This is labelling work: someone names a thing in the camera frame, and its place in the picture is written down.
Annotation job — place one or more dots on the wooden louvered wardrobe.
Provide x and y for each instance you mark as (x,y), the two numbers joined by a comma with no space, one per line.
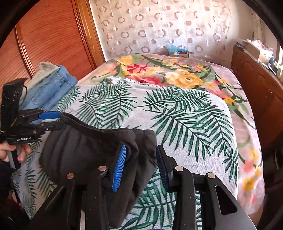
(61,32)

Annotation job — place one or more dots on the wooden sideboard cabinet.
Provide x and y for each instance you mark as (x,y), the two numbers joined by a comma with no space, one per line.
(264,93)

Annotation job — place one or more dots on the black shorts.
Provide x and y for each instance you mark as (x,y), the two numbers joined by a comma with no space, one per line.
(80,148)

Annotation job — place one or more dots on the folded light blue jeans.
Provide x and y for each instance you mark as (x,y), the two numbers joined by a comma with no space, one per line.
(61,72)

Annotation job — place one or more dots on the floral pink blanket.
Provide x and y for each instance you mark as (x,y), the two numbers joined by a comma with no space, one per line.
(189,73)

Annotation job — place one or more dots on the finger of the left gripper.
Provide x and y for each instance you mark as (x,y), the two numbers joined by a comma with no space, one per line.
(43,127)
(30,115)

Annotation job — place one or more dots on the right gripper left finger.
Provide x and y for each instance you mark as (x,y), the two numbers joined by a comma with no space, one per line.
(79,202)

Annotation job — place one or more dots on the folded dark blue jeans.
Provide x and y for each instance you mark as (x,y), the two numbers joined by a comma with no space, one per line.
(47,98)

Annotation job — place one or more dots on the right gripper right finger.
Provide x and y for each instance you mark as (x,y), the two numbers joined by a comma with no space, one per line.
(219,208)

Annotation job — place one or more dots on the folded grey-green pants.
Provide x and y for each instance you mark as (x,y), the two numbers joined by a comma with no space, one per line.
(44,70)

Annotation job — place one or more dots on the palm leaf print bedsheet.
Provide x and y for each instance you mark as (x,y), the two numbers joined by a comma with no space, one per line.
(195,127)

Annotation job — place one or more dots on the cardboard box on cabinet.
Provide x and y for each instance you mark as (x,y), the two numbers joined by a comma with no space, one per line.
(257,49)

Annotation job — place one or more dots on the blue bag in box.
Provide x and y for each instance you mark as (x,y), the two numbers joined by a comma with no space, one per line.
(180,51)

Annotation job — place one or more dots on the circle pattern sheer curtain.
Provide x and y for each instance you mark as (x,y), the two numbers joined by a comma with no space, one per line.
(199,27)

